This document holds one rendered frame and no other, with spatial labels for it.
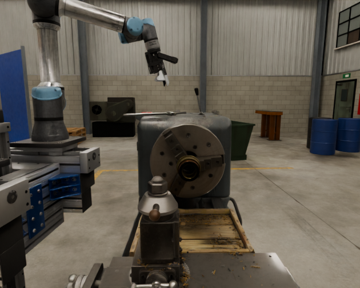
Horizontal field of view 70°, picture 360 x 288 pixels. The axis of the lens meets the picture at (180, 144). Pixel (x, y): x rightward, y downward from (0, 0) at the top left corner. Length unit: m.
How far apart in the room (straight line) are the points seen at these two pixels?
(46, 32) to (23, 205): 0.83
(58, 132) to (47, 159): 0.12
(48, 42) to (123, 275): 1.08
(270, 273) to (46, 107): 1.01
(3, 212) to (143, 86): 10.41
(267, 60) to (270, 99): 1.65
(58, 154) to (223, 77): 10.35
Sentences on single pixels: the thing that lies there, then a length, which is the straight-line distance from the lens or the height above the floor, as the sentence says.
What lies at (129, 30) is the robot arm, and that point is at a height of 1.64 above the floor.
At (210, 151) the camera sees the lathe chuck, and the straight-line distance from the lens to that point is 1.06.
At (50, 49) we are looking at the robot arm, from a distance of 1.38.
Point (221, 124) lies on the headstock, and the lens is 1.21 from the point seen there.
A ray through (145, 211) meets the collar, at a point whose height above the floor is 1.13.
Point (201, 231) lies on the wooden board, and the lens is 0.94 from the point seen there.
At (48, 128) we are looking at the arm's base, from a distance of 1.21.
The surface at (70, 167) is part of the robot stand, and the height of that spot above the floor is 1.05.
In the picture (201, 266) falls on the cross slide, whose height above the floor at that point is 0.97.
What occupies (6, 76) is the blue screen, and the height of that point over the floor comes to 1.84.
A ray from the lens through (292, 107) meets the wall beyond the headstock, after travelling 12.25.
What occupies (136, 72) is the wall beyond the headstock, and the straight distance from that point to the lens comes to 11.15.
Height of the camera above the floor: 1.33
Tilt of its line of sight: 9 degrees down
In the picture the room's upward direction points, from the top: straight up
